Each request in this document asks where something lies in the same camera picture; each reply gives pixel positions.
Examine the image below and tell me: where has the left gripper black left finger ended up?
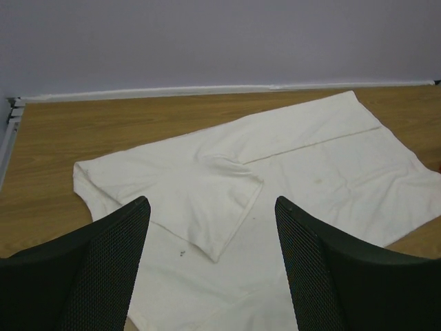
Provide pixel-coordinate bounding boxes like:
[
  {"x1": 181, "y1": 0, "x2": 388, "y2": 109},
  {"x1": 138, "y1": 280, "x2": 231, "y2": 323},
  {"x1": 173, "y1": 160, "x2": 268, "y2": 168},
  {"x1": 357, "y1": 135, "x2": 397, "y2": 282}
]
[{"x1": 1, "y1": 197, "x2": 151, "y2": 330}]

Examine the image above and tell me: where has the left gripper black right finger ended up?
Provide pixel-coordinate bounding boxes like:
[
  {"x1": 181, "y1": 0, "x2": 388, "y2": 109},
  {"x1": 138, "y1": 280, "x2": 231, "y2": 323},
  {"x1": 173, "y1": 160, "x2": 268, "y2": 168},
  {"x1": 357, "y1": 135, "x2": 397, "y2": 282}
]
[{"x1": 275, "y1": 197, "x2": 440, "y2": 330}]

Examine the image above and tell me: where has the white t shirt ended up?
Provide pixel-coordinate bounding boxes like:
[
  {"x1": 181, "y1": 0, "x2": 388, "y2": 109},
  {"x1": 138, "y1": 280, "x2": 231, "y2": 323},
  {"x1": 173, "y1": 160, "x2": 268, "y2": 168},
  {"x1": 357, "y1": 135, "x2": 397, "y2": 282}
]
[{"x1": 73, "y1": 91, "x2": 440, "y2": 330}]

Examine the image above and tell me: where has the aluminium table frame rail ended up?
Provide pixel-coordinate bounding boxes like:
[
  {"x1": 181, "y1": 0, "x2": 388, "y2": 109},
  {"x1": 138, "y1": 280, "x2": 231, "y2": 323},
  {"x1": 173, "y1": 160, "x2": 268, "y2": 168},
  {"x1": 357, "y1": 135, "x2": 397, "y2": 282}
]
[{"x1": 1, "y1": 97, "x2": 25, "y2": 187}]

